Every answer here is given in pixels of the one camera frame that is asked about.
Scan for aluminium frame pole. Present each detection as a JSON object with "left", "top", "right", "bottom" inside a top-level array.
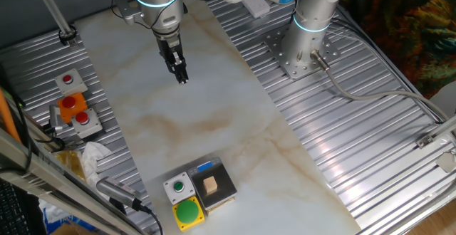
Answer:
[{"left": 30, "top": 0, "right": 78, "bottom": 46}]

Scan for blue tissue pack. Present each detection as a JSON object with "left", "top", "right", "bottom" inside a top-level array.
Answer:
[{"left": 38, "top": 199, "right": 97, "bottom": 235}]

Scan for aluminium frame beam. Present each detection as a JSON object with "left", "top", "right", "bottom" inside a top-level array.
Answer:
[{"left": 0, "top": 127, "right": 143, "bottom": 235}]

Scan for white paper tag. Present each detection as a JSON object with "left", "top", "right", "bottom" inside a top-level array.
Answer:
[{"left": 436, "top": 151, "right": 456, "bottom": 174}]

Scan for metal wrist camera bracket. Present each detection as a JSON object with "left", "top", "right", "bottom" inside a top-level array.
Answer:
[{"left": 112, "top": 0, "right": 144, "bottom": 26}]

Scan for black pole clamp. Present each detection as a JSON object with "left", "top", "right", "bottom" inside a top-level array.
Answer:
[{"left": 58, "top": 24, "right": 78, "bottom": 46}]

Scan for small wooden cube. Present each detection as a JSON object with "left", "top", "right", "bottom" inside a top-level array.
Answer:
[{"left": 202, "top": 175, "right": 218, "bottom": 194}]

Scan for brown cardboard box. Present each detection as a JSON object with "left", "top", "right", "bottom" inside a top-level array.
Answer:
[{"left": 51, "top": 222, "right": 85, "bottom": 235}]

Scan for yellow box green mushroom button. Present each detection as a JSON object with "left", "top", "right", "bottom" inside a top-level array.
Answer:
[{"left": 172, "top": 196, "right": 206, "bottom": 233}]

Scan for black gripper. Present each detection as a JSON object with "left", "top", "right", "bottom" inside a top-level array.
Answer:
[{"left": 155, "top": 35, "right": 189, "bottom": 85}]

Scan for grey box red button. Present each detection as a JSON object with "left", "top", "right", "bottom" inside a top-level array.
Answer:
[
  {"left": 71, "top": 108, "right": 103, "bottom": 139},
  {"left": 54, "top": 68, "right": 88, "bottom": 96}
]

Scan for grey box green button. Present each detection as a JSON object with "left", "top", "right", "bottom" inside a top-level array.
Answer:
[{"left": 162, "top": 172, "right": 197, "bottom": 206}]

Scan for black camera cable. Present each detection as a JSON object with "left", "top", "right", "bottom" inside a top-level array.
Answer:
[{"left": 138, "top": 204, "right": 164, "bottom": 235}]

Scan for thick grey robot cable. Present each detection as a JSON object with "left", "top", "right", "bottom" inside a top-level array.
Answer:
[{"left": 310, "top": 49, "right": 450, "bottom": 122}]

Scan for black keyboard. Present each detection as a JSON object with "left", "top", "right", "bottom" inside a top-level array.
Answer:
[{"left": 0, "top": 179, "right": 31, "bottom": 235}]

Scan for silver ribbed camera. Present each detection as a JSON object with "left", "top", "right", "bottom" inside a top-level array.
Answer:
[{"left": 95, "top": 176, "right": 143, "bottom": 211}]

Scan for colourful patterned cloth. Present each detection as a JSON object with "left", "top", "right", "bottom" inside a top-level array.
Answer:
[{"left": 341, "top": 0, "right": 456, "bottom": 99}]

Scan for yellow plastic packet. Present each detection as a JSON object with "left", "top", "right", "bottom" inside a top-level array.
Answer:
[{"left": 53, "top": 150, "right": 86, "bottom": 182}]

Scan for orange box red button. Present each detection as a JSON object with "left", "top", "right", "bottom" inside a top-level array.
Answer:
[{"left": 56, "top": 92, "right": 88, "bottom": 124}]

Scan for orange tube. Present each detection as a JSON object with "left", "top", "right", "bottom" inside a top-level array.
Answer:
[{"left": 0, "top": 88, "right": 21, "bottom": 143}]

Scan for metal robot mounting plate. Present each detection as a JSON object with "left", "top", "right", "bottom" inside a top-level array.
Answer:
[{"left": 264, "top": 24, "right": 342, "bottom": 80}]

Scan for crumpled plastic bag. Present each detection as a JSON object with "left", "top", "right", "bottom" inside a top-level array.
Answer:
[{"left": 81, "top": 141, "right": 113, "bottom": 189}]

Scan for aluminium bar with bracket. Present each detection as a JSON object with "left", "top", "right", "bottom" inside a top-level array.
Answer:
[{"left": 415, "top": 115, "right": 456, "bottom": 149}]

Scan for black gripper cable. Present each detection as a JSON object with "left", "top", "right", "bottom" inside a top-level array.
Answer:
[{"left": 110, "top": 0, "right": 200, "bottom": 31}]

